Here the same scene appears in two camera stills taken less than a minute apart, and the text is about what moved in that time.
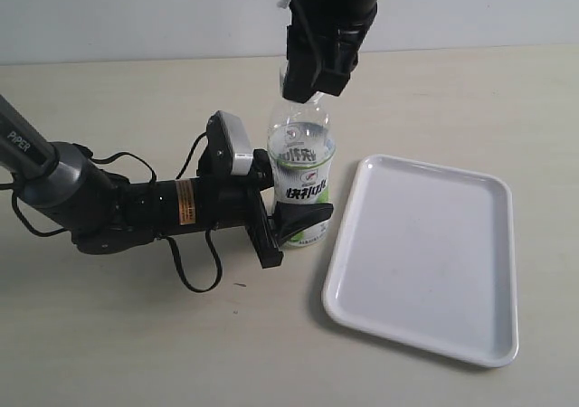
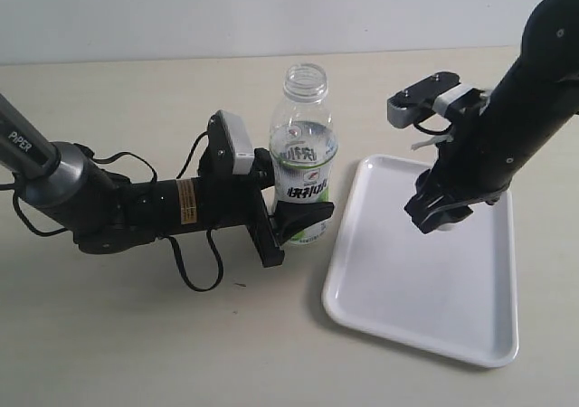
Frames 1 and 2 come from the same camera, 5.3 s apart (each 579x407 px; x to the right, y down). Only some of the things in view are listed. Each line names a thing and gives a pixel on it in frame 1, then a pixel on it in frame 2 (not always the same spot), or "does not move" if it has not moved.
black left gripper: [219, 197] does not move
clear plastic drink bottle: [301, 147] does not move
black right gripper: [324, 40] to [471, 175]
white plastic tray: [427, 256] does not move
